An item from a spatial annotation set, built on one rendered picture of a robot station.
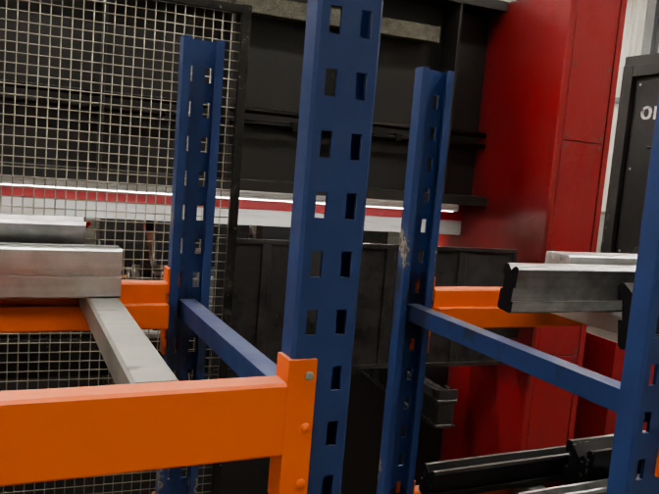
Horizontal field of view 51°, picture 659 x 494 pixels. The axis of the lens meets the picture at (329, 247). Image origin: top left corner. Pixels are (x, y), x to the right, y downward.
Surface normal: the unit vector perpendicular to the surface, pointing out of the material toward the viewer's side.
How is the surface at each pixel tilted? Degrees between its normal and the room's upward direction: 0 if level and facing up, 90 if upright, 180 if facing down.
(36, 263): 90
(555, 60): 90
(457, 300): 90
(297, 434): 90
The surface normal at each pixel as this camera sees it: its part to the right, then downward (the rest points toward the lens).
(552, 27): -0.93, -0.04
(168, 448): 0.42, 0.14
